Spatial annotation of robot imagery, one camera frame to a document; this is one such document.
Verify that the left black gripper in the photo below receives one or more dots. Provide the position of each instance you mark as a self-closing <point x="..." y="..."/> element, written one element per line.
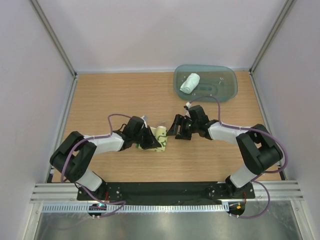
<point x="151" y="142"/>

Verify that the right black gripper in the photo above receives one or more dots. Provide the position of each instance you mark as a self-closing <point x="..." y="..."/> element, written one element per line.
<point x="180" y="120"/>

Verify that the green patterned towel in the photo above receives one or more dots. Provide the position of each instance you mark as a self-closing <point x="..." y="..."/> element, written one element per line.
<point x="160" y="133"/>

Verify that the light mint green towel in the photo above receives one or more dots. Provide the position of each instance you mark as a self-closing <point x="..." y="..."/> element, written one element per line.
<point x="190" y="83"/>

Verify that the teal transparent plastic basin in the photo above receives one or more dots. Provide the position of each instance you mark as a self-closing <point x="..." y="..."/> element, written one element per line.
<point x="217" y="81"/>

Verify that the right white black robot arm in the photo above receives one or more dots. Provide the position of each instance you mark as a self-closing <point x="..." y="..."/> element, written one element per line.
<point x="259" y="149"/>

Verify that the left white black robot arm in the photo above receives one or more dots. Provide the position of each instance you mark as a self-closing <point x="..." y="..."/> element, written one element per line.
<point x="73" y="156"/>

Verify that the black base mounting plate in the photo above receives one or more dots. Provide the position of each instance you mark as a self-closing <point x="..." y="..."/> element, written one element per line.
<point x="213" y="190"/>

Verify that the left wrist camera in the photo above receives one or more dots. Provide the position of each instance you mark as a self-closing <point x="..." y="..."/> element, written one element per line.
<point x="134" y="126"/>

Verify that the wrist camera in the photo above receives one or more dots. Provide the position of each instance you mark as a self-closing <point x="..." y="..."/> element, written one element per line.
<point x="134" y="126"/>
<point x="197" y="114"/>

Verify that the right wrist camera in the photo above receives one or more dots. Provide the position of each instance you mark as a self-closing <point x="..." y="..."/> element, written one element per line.
<point x="197" y="114"/>

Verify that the white slotted cable duct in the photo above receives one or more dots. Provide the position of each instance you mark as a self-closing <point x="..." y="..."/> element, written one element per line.
<point x="90" y="207"/>

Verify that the aluminium front rail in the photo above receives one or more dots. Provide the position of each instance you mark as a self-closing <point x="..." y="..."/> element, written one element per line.
<point x="282" y="190"/>

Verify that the left aluminium frame post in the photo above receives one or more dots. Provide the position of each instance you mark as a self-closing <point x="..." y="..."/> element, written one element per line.
<point x="52" y="35"/>

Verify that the aluminium frame post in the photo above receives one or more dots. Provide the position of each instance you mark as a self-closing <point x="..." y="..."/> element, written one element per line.
<point x="279" y="21"/>
<point x="52" y="35"/>

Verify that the right aluminium frame post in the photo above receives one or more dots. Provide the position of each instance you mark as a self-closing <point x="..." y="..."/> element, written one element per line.
<point x="279" y="21"/>

